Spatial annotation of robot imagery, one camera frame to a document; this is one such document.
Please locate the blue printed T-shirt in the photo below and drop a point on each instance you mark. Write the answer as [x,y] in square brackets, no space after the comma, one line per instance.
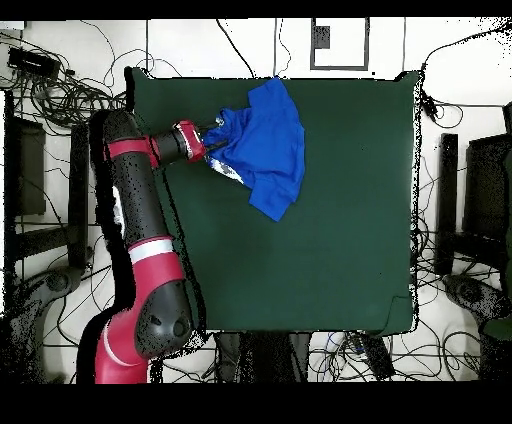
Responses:
[272,152]

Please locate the black electronics box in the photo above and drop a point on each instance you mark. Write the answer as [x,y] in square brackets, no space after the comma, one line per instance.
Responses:
[34,62]

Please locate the black rectangular floor device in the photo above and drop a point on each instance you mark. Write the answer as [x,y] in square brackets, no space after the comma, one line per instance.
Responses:
[378,356]

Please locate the grey square floor frame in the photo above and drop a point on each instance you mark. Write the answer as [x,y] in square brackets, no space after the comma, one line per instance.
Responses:
[340,68]

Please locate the dark green table cloth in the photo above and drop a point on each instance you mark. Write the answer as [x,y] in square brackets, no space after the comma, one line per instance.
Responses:
[320,260]

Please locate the dark green round object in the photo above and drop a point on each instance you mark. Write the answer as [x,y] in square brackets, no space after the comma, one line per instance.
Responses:
[498,328]

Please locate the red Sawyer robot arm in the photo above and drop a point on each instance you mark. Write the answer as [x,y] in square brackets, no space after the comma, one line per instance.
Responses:
[148,240]

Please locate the dark grey floor stand base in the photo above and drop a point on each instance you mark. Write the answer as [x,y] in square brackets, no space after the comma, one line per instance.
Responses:
[472,292]
[58,282]

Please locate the small dark grey square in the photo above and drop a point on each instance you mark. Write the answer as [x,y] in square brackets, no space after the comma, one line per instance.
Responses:
[322,38]

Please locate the black metal frame stand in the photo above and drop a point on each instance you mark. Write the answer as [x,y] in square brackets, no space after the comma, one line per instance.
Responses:
[448,192]
[78,192]

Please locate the black plug adapter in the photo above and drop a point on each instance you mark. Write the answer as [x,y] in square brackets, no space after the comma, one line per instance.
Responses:
[430,106]

